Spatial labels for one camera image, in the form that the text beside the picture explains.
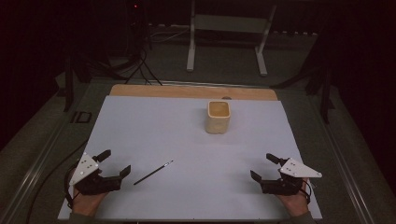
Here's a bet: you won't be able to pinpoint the white paper sheet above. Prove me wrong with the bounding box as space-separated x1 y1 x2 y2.
57 95 323 221

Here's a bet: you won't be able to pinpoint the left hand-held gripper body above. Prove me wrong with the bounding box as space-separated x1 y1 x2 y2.
68 152 123 196

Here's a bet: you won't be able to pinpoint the metal floor rail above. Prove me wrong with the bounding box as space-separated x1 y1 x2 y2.
321 119 376 224
0 122 71 224

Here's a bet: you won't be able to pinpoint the black floor bracket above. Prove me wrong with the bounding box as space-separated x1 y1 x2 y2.
70 110 93 124

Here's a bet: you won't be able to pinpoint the person's right hand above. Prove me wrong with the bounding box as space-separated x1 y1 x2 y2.
276 178 311 217

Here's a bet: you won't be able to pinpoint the black pen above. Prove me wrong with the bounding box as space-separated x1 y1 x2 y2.
133 160 175 186

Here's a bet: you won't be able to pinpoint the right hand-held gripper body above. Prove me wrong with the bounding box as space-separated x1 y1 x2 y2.
259 157 323 197

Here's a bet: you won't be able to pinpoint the white metal stand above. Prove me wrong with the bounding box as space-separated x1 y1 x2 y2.
186 0 278 77

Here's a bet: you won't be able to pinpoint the person's left hand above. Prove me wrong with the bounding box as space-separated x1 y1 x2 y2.
70 183 108 217

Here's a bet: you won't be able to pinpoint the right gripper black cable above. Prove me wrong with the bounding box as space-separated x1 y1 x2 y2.
299 178 313 205

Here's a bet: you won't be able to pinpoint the black floor cables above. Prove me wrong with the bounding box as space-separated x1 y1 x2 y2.
90 18 163 86

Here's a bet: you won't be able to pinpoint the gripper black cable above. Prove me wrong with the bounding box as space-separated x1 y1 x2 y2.
26 139 90 224
299 178 313 205

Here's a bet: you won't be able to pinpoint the cream ceramic cup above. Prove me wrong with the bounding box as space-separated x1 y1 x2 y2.
205 100 232 135

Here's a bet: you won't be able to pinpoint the black tripod stand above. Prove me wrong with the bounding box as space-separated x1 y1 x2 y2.
306 59 336 124
62 54 78 113

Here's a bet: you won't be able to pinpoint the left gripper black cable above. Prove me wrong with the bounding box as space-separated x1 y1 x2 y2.
26 139 90 224

